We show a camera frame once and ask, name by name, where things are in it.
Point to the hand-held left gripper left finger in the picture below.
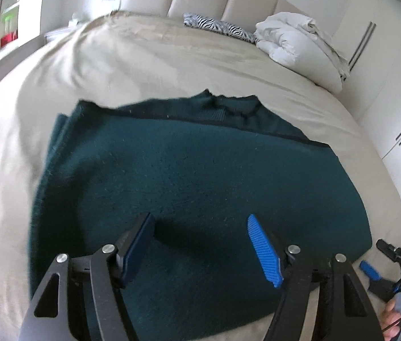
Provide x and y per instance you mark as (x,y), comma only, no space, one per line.
(138,248)

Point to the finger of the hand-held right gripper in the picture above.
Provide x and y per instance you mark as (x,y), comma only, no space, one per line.
(370,270)
(388,250)

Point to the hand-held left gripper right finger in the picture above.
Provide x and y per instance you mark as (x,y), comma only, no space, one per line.
(264,248)

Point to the dark green knit sweater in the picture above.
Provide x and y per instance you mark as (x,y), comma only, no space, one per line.
(186,170)

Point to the person's right hand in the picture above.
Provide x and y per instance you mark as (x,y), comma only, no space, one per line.
(392,323)

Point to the white wardrobe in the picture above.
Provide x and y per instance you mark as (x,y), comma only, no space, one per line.
(392,60)

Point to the white folded duvet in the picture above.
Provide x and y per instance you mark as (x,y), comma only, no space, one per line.
(303,60)

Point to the bed with beige sheet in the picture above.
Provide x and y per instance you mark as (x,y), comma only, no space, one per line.
(115,53)

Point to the white crumpled duvet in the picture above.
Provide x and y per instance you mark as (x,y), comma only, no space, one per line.
(299,25)

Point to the zebra print pillow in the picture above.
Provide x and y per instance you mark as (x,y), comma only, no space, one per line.
(218,26)

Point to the white nightstand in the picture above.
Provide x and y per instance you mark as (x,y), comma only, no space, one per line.
(60,33)

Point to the grey window sill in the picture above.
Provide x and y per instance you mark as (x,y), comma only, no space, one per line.
(5,60)

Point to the tissue box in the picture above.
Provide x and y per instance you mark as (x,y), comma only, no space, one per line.
(74,20)

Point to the red box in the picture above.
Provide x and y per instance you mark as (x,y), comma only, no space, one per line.
(8,39)

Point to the white wall shelf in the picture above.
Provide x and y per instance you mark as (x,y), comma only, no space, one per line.
(10,7)

